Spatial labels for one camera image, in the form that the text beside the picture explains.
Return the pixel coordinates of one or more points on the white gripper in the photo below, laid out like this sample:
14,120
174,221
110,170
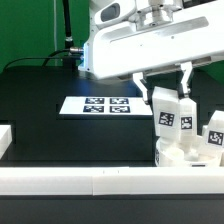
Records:
130,36

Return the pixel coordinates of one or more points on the white right barrier wall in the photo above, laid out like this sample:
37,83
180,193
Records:
222,156

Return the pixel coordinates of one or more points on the white barrier wall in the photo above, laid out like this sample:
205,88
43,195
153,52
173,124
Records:
111,181
5,138
222,156

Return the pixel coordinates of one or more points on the black vertical cable post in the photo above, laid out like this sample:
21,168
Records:
68,61

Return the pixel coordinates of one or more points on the white left barrier wall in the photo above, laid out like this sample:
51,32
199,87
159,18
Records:
5,138

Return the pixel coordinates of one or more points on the round white stool seat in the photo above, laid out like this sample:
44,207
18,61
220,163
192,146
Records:
188,154

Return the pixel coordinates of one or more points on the white front barrier wall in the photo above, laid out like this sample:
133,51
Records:
111,181

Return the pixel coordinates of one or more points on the white marker base plate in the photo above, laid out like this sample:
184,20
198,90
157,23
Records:
83,105

